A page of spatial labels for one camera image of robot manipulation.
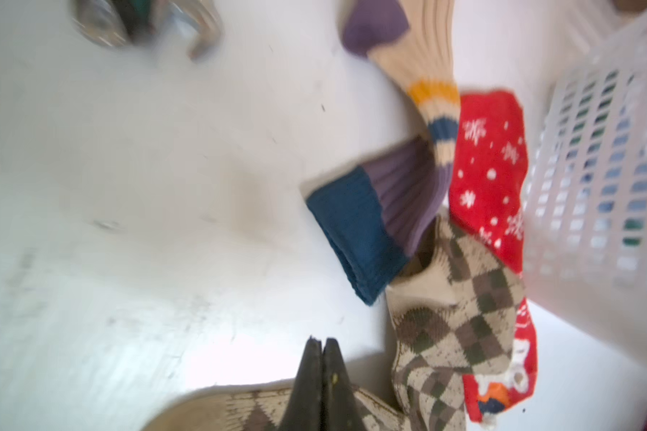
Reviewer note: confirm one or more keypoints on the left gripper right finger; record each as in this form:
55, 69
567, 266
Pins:
339, 407

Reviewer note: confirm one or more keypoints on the white plastic basket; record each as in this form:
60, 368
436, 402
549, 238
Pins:
586, 207

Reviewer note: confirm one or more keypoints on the green handled ratchet wrench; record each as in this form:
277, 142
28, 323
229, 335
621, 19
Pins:
112, 23

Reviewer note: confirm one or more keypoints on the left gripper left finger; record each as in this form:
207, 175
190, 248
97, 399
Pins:
304, 409

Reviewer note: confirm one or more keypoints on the red christmas sock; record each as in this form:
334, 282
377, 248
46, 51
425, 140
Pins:
490, 168

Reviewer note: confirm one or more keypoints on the silver wrench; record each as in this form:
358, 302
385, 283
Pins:
204, 18

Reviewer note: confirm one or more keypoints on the brown argyle sock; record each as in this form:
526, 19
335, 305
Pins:
262, 410
455, 317

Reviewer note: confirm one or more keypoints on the beige purple sock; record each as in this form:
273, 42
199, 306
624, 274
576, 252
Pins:
374, 215

